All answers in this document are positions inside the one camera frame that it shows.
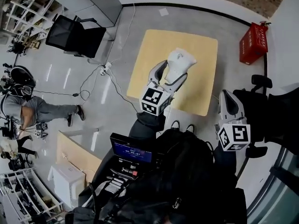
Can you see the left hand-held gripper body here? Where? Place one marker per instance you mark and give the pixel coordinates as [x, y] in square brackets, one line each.
[153, 100]

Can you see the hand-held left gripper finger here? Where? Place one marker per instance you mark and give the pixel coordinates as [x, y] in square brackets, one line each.
[177, 83]
[155, 72]

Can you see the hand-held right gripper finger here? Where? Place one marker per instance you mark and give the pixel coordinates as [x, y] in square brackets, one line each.
[222, 106]
[240, 108]

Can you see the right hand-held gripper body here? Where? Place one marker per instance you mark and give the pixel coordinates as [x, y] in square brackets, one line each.
[236, 135]

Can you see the white cloth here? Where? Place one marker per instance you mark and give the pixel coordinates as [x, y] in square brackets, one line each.
[178, 63]

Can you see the person's left forearm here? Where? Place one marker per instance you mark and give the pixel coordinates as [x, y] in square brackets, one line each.
[144, 127]

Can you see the person's right forearm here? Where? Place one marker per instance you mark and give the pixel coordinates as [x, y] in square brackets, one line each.
[225, 162]

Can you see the square wooden table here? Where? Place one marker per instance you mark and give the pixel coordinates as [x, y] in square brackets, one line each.
[201, 78]

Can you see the black mesh office chair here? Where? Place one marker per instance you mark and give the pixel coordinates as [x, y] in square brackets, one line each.
[278, 115]

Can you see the white power strip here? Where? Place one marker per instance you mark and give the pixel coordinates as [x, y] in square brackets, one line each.
[105, 69]

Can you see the black chest monitor screen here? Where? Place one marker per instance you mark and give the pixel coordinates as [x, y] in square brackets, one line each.
[132, 150]

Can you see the white sheet of paper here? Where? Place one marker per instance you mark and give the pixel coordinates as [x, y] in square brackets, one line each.
[164, 11]

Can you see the red fire extinguisher box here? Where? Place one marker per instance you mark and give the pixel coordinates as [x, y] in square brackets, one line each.
[253, 43]

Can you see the person's black jacket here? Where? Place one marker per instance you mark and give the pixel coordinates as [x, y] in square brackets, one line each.
[187, 183]

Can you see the black chest rig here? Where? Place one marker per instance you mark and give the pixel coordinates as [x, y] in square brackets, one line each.
[121, 178]

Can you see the black cantilever chair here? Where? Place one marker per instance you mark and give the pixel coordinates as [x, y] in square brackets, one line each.
[74, 39]

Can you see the light wooden desk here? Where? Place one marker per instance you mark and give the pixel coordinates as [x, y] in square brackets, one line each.
[77, 150]

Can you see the white microwave oven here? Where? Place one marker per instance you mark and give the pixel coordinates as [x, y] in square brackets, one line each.
[66, 183]

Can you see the white open shelf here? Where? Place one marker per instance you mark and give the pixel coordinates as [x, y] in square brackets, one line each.
[25, 10]

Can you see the white storage rack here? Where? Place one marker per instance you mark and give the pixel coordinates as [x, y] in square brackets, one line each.
[23, 195]

